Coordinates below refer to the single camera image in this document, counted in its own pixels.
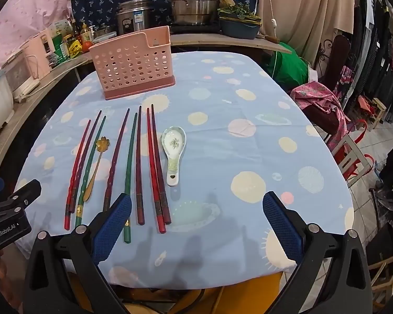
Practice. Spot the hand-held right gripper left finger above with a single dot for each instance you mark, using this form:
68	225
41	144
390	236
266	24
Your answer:
113	229

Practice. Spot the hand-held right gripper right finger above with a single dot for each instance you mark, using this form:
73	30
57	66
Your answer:
281	229

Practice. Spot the red chopstick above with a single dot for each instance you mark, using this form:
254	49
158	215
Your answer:
77	173
154	170

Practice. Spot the green chopstick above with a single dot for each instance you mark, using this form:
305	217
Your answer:
131	170
97	147

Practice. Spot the white ceramic soup spoon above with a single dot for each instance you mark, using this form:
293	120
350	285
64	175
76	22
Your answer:
173	140

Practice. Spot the pink perforated utensil basket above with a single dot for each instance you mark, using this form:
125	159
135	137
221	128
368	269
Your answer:
131	65

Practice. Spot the gold flower spoon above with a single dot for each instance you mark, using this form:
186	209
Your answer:
102	144

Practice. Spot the red stool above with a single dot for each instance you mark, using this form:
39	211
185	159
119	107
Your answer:
357	166

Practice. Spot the white electric heater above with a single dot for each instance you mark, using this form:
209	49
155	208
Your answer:
19	78

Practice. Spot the blue dotted tablecloth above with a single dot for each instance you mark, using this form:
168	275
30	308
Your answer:
232	104

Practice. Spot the pink floral cloth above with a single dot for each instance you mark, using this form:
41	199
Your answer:
317	96

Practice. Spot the pink kitchen appliance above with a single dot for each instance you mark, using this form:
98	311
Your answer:
36	52

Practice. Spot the small wooden stool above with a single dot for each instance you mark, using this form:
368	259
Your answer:
376	108

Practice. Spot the yellow packet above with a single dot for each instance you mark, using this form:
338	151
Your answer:
74	49

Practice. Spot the red tomato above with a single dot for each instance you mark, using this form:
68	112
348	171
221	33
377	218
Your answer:
87	46

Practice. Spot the green bag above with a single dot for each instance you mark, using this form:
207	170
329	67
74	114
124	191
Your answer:
288	65

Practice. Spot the clear glass container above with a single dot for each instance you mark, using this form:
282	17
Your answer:
104	33

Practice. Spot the pink dotted curtain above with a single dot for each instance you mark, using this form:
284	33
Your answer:
26	6

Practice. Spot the dark wooden chair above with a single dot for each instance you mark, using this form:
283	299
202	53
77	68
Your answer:
342	49

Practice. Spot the row of hanging clothes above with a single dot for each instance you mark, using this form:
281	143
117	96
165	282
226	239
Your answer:
380	55

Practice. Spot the blue plastic basin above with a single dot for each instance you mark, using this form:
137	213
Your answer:
239	30

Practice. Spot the blue floral cloth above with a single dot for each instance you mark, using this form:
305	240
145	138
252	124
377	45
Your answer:
98	0

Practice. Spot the steel rice cooker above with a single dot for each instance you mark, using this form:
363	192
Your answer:
136	16

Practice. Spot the black induction cooker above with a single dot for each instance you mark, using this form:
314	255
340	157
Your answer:
196	28

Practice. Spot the leafy green vegetables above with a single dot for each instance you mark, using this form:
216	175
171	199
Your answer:
239	11

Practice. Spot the beige curtain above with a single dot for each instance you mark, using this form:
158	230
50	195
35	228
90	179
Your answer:
308	6

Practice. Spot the brown root vegetable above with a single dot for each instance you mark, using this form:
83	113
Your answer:
226	2

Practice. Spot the steel steamer pot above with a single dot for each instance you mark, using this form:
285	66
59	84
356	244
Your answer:
193	0

